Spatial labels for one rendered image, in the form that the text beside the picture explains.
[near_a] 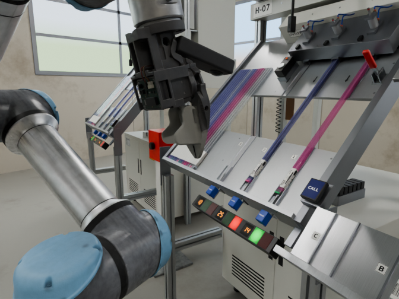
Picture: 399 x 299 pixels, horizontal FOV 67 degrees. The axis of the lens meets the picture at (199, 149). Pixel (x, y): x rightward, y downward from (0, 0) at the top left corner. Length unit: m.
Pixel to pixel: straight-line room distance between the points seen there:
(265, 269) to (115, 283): 0.93
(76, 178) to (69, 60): 3.82
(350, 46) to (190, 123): 0.67
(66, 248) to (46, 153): 0.24
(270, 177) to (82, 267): 0.54
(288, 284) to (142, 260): 0.84
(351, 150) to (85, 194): 0.59
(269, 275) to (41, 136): 1.01
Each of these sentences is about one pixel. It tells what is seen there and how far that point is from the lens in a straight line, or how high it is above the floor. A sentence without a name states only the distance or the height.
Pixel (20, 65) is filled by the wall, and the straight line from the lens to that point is 4.23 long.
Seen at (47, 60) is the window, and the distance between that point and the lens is 4.30.
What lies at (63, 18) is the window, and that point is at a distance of 4.45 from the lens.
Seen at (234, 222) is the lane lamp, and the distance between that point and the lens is 0.82.
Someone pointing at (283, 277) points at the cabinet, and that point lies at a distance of 1.29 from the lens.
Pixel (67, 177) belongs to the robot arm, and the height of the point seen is 0.84.
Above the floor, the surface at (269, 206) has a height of 0.73.
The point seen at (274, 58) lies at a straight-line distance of 1.30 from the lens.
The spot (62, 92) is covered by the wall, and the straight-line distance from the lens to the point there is 4.35.
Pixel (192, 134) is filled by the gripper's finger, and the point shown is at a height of 0.93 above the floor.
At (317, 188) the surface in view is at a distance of 0.69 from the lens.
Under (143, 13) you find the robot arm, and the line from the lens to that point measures 0.45.
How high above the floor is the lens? 1.01
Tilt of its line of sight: 12 degrees down
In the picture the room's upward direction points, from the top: straight up
